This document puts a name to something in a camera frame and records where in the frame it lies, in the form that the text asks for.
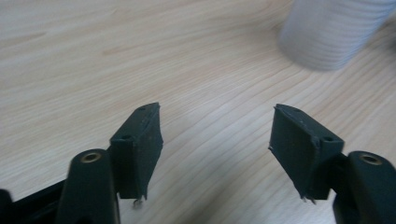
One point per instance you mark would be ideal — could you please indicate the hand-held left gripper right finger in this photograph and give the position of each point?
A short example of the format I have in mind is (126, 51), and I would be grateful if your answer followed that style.
(299, 149)

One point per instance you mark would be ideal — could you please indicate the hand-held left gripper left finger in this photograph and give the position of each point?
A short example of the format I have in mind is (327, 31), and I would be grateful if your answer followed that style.
(137, 149)

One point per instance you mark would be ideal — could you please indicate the white ribbed cup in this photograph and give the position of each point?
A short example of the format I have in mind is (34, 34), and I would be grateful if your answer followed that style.
(330, 34)

